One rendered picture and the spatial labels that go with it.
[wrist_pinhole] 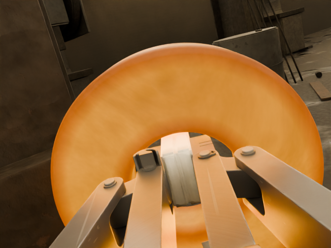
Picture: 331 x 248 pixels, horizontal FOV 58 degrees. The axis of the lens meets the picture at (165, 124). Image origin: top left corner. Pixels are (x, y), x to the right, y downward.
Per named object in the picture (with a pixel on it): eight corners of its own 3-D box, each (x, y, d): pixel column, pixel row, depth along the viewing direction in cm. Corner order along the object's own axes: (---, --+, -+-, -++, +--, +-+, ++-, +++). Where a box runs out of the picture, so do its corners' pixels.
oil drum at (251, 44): (216, 133, 301) (197, 44, 278) (254, 113, 330) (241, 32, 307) (264, 141, 252) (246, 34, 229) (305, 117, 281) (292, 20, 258)
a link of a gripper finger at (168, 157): (189, 206, 15) (174, 209, 15) (182, 150, 22) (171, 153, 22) (175, 152, 14) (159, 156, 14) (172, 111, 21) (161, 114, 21)
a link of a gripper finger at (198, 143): (197, 180, 13) (268, 164, 12) (188, 137, 17) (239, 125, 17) (204, 209, 13) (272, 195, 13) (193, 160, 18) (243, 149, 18)
